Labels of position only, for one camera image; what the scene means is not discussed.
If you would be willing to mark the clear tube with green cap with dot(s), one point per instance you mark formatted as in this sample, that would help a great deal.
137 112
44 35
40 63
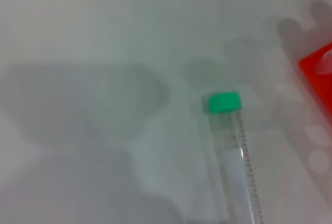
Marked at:
224 102

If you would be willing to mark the orange test tube rack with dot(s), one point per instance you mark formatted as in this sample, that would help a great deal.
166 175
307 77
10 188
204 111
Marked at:
311 78

